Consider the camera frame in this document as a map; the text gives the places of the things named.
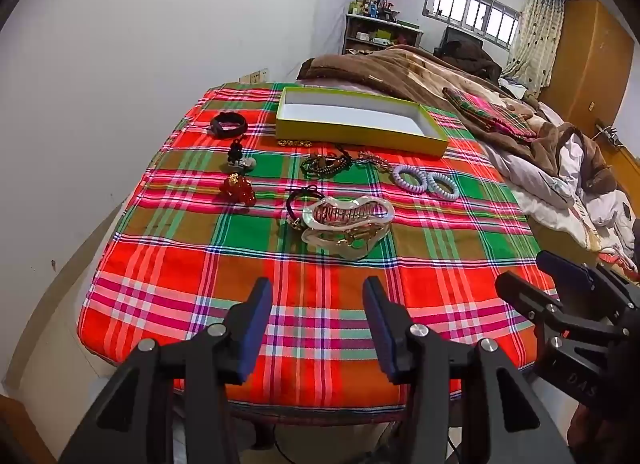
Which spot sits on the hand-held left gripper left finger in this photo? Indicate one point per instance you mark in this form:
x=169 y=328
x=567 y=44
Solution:
x=257 y=326

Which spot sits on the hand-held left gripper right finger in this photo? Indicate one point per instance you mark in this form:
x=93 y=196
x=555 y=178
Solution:
x=378 y=331

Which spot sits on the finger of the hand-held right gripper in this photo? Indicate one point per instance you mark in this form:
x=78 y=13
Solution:
x=527 y=296
x=567 y=271

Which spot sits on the clear hair claw clip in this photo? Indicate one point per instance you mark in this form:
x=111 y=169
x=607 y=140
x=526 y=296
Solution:
x=325 y=239

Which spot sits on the red bead ornament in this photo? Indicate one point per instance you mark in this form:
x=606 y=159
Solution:
x=237 y=189

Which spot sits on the yellow-green cardboard box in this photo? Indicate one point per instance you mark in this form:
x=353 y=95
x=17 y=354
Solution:
x=350 y=116

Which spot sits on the white floral quilt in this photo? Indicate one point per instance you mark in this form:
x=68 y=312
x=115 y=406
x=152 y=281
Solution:
x=575 y=194

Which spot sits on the red green plaid tablecloth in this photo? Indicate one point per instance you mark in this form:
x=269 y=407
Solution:
x=175 y=269

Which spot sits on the folded plaid cloth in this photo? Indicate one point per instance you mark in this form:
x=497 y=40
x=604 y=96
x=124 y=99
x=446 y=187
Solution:
x=490 y=114

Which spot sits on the wooden wardrobe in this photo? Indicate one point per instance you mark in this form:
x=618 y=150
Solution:
x=590 y=64

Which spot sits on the dark jacket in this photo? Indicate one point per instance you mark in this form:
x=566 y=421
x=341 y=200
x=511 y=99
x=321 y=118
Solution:
x=470 y=59

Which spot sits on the patterned curtain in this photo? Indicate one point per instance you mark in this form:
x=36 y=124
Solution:
x=537 y=29

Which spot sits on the brown fleece blanket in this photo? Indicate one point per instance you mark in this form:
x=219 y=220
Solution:
x=400 y=69

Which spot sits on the black monitor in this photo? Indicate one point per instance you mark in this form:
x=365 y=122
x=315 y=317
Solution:
x=452 y=35

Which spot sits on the barred window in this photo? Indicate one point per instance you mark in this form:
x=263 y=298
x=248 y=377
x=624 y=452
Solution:
x=470 y=9

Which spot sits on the white storage shelf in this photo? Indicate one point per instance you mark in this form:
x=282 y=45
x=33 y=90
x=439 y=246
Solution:
x=360 y=26

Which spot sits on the bottles and boxes on shelf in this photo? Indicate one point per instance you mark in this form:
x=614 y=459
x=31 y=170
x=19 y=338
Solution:
x=367 y=6

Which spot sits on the wall socket strip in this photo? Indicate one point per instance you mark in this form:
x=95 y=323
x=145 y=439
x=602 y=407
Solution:
x=252 y=77

